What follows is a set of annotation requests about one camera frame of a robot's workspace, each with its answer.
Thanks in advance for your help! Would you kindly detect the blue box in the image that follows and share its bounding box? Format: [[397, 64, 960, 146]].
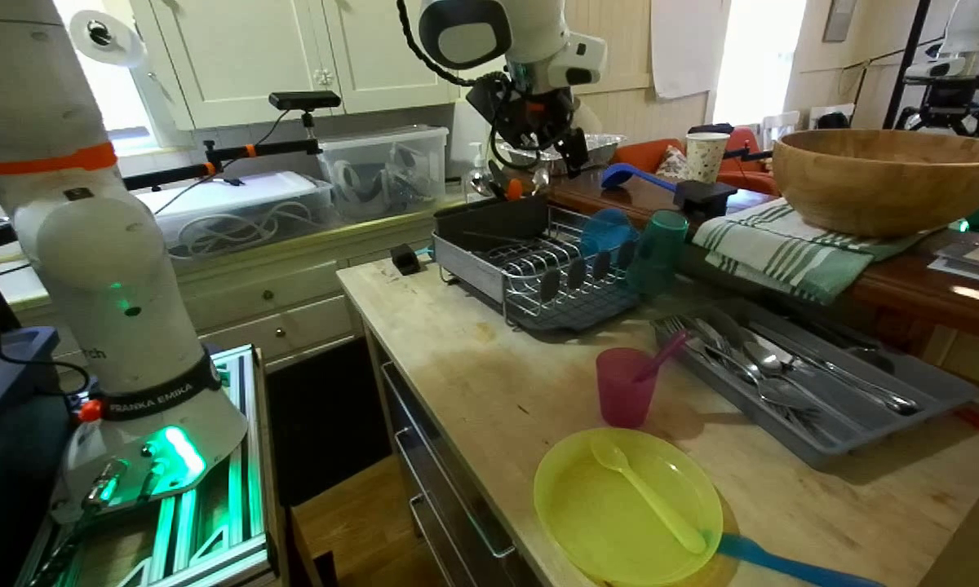
[[0, 322, 64, 437]]

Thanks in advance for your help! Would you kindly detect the small black block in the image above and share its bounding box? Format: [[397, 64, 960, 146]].
[[390, 242, 424, 278]]

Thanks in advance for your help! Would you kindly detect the green striped dish towel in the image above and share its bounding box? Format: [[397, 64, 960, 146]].
[[688, 195, 926, 308]]

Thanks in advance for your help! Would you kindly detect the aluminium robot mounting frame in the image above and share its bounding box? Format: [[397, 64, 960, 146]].
[[13, 341, 280, 587]]

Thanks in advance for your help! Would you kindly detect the white paper cup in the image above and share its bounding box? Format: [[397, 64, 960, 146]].
[[684, 126, 732, 186]]

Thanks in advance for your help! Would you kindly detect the grey cutlery tray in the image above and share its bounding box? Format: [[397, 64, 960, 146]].
[[653, 294, 979, 472]]

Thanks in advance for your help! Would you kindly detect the framed wall picture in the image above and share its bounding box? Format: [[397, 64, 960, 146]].
[[818, 0, 861, 46]]

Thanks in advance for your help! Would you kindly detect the blue plastic utensil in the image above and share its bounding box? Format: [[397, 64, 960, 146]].
[[715, 532, 886, 587]]

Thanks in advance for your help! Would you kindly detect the white paper towel roll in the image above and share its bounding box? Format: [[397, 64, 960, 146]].
[[68, 8, 151, 72]]

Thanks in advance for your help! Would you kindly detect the blue plastic bowl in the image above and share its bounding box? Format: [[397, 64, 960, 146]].
[[578, 209, 637, 262]]

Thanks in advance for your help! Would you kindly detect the pink plastic cup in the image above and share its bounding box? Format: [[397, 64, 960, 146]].
[[594, 347, 664, 431]]

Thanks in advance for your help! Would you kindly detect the white hanging cloth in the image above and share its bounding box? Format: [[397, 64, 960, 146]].
[[650, 0, 734, 103]]

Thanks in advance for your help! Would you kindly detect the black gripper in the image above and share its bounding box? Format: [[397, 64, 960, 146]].
[[468, 64, 599, 195]]

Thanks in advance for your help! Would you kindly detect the cream drawer cabinet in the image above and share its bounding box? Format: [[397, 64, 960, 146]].
[[166, 206, 461, 373]]

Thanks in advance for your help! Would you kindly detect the black orange clamp bar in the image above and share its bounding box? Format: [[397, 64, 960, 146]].
[[117, 135, 322, 188]]

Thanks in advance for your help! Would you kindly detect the red orange cloth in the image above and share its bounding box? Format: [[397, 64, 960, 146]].
[[613, 125, 781, 195]]

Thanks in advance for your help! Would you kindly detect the large wooden bowl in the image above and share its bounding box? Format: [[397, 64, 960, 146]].
[[769, 126, 979, 242]]

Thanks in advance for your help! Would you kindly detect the grey dish drying rack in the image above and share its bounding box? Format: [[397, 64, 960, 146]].
[[430, 195, 666, 337]]

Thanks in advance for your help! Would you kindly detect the cream wall cabinet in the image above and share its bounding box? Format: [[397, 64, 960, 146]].
[[127, 0, 471, 135]]

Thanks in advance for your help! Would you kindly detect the yellow-green plastic plate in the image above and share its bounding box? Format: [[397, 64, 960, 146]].
[[533, 423, 727, 587]]

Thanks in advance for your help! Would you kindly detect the black camera bar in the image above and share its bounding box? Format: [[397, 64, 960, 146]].
[[266, 87, 347, 114]]

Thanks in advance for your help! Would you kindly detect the metal knife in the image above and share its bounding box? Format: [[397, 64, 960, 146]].
[[824, 365, 925, 416]]

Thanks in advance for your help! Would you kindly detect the black box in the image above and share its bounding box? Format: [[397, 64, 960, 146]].
[[673, 175, 740, 221]]

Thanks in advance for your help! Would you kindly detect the metal spoon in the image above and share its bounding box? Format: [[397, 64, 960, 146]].
[[684, 312, 799, 383]]

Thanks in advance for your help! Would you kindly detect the yellow-green plastic spoon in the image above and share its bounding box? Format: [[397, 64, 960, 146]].
[[589, 434, 712, 556]]

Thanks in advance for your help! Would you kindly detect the black camera on tripod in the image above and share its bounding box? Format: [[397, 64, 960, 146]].
[[886, 0, 979, 141]]

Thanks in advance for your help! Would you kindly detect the teal plastic cup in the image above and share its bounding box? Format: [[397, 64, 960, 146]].
[[637, 209, 697, 300]]

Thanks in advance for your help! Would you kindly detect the blue handled brush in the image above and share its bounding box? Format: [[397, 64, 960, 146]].
[[599, 161, 684, 199]]

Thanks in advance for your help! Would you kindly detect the flat book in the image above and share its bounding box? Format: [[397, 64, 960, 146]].
[[925, 229, 979, 291]]

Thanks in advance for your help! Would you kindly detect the clear plastic storage bin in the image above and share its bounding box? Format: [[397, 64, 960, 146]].
[[145, 126, 455, 270]]

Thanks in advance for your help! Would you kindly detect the pink plastic spoon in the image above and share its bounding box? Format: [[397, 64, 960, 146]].
[[632, 329, 692, 385]]

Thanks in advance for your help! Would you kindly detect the aluminium foil tray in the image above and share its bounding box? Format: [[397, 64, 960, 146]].
[[589, 129, 627, 173]]

